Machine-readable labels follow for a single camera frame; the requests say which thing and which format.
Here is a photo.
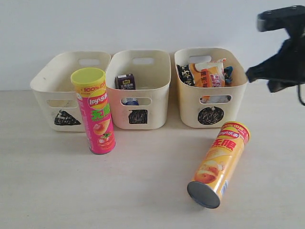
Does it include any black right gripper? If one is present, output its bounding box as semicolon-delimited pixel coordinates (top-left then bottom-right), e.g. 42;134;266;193
246;34;305;93

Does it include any blue instant noodle bag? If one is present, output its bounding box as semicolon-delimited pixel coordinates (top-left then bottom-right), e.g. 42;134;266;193
224;66;233;85

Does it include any orange instant noodle bag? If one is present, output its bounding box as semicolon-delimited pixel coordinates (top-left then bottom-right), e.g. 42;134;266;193
176;58;226;88

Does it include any blue white milk carton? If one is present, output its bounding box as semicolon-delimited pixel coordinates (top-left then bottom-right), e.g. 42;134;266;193
121;98;139;106

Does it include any purple drink carton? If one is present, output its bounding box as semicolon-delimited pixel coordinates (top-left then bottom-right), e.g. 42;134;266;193
115;73;136;90

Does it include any right cream plastic bin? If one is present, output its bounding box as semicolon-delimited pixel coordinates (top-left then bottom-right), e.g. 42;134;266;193
174;48;248;128

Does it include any cream plastic bin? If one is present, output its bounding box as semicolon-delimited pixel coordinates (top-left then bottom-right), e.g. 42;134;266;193
30;51;111;132
174;48;248;128
105;50;171;130

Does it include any yellow Lays chips can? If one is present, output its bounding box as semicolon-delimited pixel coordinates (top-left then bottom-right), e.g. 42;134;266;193
187;121;250;209

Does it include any middle cream plastic bin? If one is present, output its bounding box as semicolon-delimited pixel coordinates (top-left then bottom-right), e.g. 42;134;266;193
105;50;171;130

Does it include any pink Lays chips can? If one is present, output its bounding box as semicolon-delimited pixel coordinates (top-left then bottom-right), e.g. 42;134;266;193
71;67;116;155

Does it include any left cream plastic bin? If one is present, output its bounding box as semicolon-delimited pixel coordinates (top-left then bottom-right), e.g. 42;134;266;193
30;51;111;132

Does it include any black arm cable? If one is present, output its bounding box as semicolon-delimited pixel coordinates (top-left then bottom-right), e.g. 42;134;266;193
296;83;305;106

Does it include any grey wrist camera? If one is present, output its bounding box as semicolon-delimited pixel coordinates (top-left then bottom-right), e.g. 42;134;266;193
256;5;305;32

